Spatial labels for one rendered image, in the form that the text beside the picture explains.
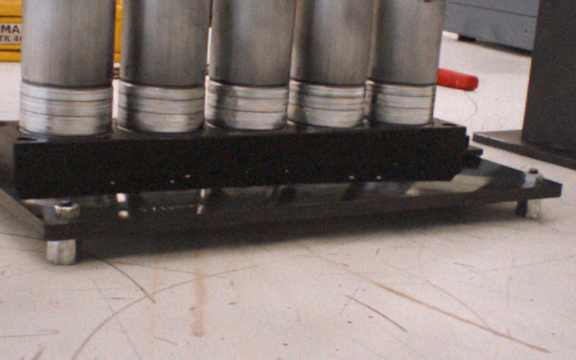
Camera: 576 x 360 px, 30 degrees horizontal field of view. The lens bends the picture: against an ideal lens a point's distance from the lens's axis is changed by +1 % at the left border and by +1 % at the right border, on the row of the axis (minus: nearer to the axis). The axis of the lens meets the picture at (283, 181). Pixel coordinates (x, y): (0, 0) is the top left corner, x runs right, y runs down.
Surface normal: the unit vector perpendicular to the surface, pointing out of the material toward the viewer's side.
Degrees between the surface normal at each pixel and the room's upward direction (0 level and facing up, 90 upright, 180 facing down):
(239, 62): 90
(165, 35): 90
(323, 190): 0
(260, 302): 0
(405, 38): 90
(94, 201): 0
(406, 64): 90
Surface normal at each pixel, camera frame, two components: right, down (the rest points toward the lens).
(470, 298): 0.08, -0.97
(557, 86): -0.81, 0.07
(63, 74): 0.07, 0.23
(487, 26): -0.93, 0.01
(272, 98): 0.62, 0.22
